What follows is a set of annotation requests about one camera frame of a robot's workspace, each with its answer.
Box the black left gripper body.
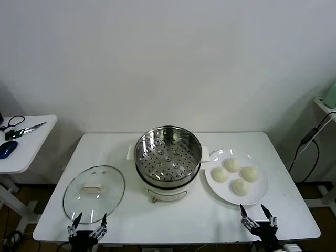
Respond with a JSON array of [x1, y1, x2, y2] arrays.
[[68, 230, 99, 252]]

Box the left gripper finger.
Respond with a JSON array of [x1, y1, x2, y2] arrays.
[[67, 212, 83, 238], [90, 212, 108, 238]]

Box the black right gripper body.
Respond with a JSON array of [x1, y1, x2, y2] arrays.
[[251, 221, 279, 252]]

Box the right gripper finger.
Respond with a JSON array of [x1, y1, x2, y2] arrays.
[[239, 204, 259, 233], [260, 204, 278, 229]]

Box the white steamed baozi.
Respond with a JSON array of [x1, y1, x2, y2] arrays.
[[212, 166, 231, 183], [223, 157, 242, 173], [230, 178, 250, 196], [240, 165, 259, 183]]

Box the round glass pot lid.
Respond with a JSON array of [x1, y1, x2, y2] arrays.
[[62, 164, 126, 225]]

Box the stainless steel steamer basket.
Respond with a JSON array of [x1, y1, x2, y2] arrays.
[[127, 125, 210, 184]]

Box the large white round plate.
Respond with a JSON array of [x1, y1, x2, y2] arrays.
[[204, 149, 269, 206]]

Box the small white side table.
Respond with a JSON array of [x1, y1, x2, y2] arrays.
[[0, 114, 58, 232]]

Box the black power adapter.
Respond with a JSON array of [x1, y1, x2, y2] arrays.
[[300, 128, 318, 144]]

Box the blue computer mouse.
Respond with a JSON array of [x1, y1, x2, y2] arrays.
[[0, 140, 18, 160]]

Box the pale green appliance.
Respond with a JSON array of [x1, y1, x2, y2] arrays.
[[323, 83, 336, 108]]

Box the black floor cable bundle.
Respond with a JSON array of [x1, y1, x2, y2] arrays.
[[0, 230, 24, 252]]

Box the black adapter cable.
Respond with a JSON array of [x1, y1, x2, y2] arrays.
[[288, 111, 336, 183]]

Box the scissors with black handles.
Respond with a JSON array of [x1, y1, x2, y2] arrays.
[[4, 121, 47, 140]]

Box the thin black looped cable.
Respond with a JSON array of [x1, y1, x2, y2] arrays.
[[0, 115, 26, 132]]

